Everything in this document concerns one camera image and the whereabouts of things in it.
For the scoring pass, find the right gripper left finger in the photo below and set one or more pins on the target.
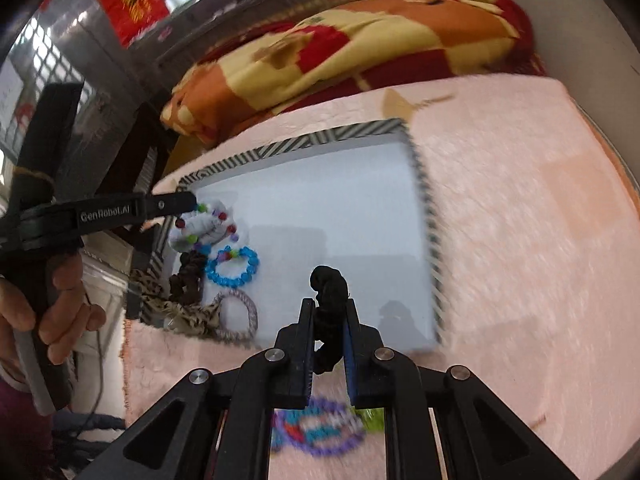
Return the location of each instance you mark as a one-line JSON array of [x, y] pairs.
[[294, 378]]

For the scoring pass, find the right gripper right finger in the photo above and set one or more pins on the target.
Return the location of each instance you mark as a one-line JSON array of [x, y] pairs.
[[364, 380]]

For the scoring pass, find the black scrunchie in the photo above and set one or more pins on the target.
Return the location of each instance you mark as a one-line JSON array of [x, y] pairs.
[[329, 317]]

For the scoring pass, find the left hand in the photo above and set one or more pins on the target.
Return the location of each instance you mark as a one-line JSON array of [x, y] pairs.
[[61, 326]]

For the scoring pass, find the leopard print bow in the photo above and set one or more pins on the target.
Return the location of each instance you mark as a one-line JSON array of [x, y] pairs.
[[198, 320]]

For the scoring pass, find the dark brown scrunchie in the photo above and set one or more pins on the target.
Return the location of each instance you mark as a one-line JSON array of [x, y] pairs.
[[186, 286]]

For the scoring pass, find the striped cardboard tray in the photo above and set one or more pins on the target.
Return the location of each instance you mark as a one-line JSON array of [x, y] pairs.
[[354, 198]]

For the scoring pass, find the light blue fluffy scrunchie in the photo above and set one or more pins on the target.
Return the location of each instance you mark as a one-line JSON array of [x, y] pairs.
[[205, 226]]

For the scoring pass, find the pink textured bed cover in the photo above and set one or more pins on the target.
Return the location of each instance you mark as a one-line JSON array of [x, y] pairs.
[[540, 250]]

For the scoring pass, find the red yellow orange blanket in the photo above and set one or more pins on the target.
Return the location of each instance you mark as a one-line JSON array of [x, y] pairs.
[[357, 47]]

